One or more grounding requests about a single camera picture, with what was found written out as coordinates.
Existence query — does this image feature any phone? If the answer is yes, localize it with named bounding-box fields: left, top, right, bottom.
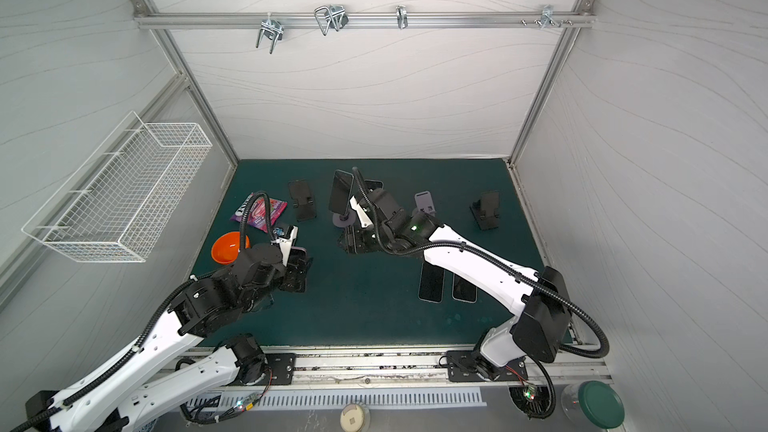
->
left=364, top=179, right=383, bottom=191
left=418, top=262, right=445, bottom=303
left=288, top=247, right=312, bottom=273
left=451, top=274, right=478, bottom=304
left=328, top=170, right=354, bottom=216

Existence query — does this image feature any black folding phone stand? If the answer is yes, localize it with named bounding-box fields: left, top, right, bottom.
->
left=288, top=180, right=317, bottom=222

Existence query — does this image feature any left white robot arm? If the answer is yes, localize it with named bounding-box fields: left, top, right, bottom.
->
left=17, top=221, right=312, bottom=431

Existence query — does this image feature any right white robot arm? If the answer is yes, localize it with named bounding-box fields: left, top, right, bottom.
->
left=350, top=167, right=610, bottom=381

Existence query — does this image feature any grey round stand base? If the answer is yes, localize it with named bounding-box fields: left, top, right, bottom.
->
left=332, top=210, right=357, bottom=228

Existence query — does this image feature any far right grey stand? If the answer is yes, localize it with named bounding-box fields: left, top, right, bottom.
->
left=413, top=191, right=436, bottom=218

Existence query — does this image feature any purple Fox's candy bag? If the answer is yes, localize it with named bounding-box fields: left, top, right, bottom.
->
left=231, top=193, right=287, bottom=232

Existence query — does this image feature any orange plastic bowl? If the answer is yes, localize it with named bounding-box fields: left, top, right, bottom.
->
left=211, top=231, right=241, bottom=265

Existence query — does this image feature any round white puck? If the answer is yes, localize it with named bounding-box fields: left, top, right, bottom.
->
left=340, top=403, right=371, bottom=432

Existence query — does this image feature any green lid jar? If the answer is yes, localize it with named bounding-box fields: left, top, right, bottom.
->
left=560, top=380, right=625, bottom=430

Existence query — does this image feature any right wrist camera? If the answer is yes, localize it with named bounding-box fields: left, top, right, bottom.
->
left=350, top=196, right=373, bottom=229

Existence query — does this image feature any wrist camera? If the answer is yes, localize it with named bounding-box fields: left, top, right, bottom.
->
left=350, top=196, right=373, bottom=229
left=273, top=225, right=298, bottom=265

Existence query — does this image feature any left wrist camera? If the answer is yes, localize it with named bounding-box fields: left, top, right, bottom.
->
left=273, top=225, right=298, bottom=265

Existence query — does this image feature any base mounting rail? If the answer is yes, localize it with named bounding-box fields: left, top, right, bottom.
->
left=263, top=344, right=613, bottom=389

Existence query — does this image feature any white wire basket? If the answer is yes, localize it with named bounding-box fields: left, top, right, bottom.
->
left=21, top=112, right=212, bottom=263

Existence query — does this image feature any aluminium crossbar rail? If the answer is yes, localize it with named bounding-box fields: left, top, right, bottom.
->
left=134, top=6, right=597, bottom=31

